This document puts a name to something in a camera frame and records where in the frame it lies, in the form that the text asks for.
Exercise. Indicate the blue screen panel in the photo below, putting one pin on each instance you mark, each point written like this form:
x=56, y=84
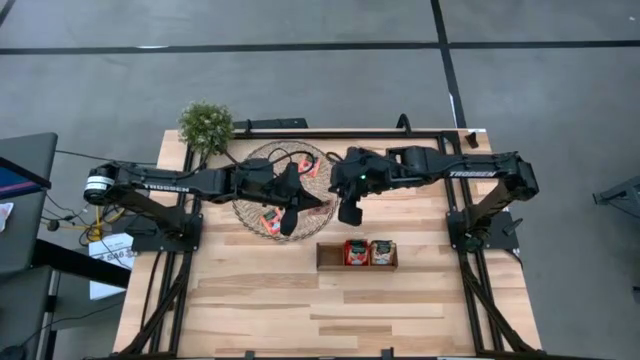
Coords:
x=15, y=182

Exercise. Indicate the red tea bag packet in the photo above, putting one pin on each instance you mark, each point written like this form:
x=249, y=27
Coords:
x=356, y=251

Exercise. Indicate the grey desk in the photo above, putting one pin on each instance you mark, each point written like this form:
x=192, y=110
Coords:
x=30, y=150

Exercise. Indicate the black mount block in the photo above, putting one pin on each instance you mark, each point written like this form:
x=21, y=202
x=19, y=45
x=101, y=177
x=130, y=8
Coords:
x=248, y=354
x=387, y=353

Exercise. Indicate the wooden three-compartment box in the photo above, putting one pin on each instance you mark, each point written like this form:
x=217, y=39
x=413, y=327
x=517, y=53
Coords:
x=330, y=256

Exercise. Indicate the long black electronics box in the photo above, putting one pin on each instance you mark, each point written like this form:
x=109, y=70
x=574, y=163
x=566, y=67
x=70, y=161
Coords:
x=280, y=123

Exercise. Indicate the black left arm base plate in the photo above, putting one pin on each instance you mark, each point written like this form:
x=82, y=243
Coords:
x=150, y=244

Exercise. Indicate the white paper sheet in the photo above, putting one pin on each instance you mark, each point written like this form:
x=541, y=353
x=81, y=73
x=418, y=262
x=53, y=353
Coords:
x=112, y=250

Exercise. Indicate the green potted plant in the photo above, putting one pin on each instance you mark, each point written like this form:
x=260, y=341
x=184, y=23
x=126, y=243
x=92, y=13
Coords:
x=206, y=127

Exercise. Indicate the black clamp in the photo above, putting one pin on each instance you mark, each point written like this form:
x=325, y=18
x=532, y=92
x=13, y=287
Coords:
x=248, y=126
x=403, y=122

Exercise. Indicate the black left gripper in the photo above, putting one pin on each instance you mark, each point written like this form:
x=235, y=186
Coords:
x=280, y=187

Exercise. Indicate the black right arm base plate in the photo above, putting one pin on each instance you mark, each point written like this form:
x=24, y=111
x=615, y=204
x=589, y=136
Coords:
x=505, y=235

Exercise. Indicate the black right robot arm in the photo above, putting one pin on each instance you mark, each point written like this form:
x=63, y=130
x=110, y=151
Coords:
x=475, y=172

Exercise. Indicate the small black corner bracket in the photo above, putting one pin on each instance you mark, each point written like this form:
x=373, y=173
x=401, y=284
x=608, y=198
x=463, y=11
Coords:
x=471, y=140

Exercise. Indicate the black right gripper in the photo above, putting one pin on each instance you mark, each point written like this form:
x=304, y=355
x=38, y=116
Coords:
x=360, y=170

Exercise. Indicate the round woven placemat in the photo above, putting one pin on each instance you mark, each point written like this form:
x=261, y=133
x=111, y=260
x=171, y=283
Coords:
x=250, y=215

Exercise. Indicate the small white cloth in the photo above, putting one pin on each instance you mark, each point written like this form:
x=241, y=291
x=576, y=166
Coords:
x=5, y=215

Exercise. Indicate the black aluminium table frame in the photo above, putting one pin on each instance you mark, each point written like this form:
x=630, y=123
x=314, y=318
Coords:
x=300, y=135

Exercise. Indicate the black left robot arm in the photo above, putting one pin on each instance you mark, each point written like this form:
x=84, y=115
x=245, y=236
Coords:
x=165, y=180

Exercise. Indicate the black desk beam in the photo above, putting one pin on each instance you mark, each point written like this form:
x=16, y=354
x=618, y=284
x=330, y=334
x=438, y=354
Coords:
x=75, y=262

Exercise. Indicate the grey chair base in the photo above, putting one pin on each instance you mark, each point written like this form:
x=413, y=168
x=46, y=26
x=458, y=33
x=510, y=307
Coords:
x=622, y=192

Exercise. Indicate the beige tea bag packet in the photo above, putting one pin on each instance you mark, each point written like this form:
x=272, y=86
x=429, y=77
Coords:
x=382, y=251

